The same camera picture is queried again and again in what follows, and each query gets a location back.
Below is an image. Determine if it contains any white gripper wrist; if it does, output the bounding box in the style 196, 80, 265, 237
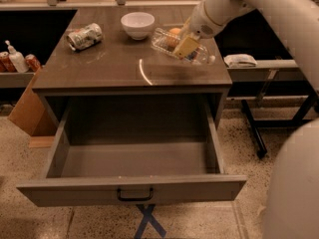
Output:
172, 2, 219, 59

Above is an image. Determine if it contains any clear plastic water bottle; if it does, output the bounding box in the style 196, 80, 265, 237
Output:
151, 28, 216, 65

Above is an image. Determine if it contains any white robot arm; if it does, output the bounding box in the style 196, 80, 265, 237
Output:
173, 0, 319, 239

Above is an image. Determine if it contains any grey cabinet with counter top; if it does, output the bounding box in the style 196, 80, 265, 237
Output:
31, 5, 233, 141

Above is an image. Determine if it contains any open grey top drawer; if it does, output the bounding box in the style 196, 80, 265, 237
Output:
17, 110, 246, 206

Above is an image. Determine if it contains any white pump bottle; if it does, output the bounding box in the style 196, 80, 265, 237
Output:
5, 40, 29, 73

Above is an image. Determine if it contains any orange fruit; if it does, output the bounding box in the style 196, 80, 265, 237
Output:
166, 28, 180, 48

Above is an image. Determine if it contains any white ceramic bowl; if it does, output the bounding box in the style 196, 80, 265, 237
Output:
121, 12, 155, 40

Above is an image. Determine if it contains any folded white cloth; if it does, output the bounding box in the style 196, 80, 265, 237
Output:
224, 54, 257, 68

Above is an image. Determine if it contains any grey side shelf right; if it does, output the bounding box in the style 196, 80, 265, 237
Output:
228, 60, 305, 83

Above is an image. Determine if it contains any grey side shelf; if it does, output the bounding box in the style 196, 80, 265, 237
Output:
0, 72, 34, 89
228, 60, 305, 83

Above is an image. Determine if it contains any crushed silver drink can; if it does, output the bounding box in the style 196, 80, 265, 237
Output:
66, 23, 103, 51

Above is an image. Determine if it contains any brown cardboard box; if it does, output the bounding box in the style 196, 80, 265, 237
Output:
8, 70, 57, 136

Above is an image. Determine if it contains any blue tape cross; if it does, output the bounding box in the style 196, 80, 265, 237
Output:
134, 204, 166, 239

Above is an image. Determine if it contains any red soda can at edge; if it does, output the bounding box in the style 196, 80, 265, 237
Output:
0, 52, 16, 73

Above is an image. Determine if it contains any grey side shelf left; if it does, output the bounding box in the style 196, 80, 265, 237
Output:
0, 72, 34, 89

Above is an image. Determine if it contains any black table leg frame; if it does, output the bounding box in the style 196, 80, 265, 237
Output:
240, 92, 319, 160

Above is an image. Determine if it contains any black drawer handle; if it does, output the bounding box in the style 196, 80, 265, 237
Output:
117, 188, 154, 202

